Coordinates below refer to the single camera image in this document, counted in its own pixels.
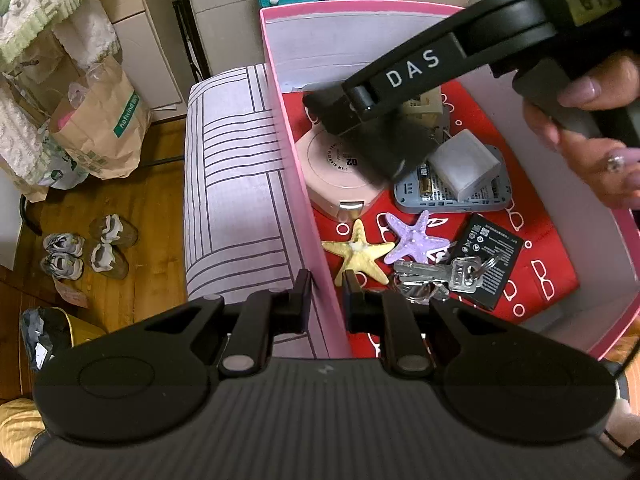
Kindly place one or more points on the white charger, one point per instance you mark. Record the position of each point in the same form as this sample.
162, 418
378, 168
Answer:
465, 165

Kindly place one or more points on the grey pocket router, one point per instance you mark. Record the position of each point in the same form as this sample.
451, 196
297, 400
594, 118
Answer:
410, 201

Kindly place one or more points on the beige hair clip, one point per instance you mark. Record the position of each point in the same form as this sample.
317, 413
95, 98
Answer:
425, 107

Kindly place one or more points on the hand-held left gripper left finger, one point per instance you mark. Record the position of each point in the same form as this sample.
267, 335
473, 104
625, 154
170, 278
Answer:
301, 305

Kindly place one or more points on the black clothes rack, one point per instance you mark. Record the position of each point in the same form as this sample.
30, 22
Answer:
187, 20

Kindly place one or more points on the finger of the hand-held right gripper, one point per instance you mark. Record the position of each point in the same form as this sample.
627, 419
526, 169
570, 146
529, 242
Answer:
330, 110

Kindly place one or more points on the yellow starfish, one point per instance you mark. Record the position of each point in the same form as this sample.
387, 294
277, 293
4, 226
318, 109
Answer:
357, 252

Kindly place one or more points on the purple starfish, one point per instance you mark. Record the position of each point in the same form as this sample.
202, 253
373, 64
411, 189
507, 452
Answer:
415, 240

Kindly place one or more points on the tall beige cabinet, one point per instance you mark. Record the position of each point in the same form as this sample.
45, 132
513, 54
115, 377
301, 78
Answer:
145, 60

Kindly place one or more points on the pink rounded label printer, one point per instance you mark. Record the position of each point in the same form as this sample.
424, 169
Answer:
330, 175

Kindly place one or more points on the brown paper bag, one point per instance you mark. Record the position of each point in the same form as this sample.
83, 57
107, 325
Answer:
100, 125

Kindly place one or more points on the black phone battery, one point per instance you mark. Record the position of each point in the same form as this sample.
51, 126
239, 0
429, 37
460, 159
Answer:
495, 250

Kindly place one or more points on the pink cardboard box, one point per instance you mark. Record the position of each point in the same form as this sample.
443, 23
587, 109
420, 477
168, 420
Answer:
300, 200

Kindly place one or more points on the small cylinder battery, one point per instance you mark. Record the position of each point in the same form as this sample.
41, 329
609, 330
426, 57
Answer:
426, 180

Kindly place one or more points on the person's right hand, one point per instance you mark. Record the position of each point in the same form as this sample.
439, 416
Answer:
620, 175

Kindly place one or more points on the bunch of keys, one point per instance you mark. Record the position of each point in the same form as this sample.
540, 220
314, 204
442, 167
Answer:
430, 272

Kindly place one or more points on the striped tablecloth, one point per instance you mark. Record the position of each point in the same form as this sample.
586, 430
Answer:
235, 160

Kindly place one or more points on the red patterned pouch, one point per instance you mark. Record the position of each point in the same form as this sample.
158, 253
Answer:
540, 240

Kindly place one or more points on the green printed plastic bag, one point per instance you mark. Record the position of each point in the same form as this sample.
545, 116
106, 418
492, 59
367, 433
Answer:
62, 170

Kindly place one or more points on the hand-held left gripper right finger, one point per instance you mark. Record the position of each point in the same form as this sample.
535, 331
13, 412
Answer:
356, 310

